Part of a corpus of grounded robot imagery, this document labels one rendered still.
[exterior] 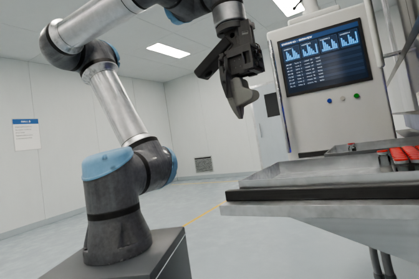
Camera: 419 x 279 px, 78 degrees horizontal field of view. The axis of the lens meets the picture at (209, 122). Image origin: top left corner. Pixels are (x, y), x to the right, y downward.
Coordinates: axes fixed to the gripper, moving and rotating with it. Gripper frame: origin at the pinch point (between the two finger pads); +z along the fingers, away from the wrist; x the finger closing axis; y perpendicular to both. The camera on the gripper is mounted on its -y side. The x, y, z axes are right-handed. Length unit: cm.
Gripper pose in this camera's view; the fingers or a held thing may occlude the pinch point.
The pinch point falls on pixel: (237, 114)
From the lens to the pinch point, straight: 60.4
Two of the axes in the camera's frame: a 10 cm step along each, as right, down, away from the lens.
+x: 5.3, -0.2, 8.5
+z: 1.6, 9.9, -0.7
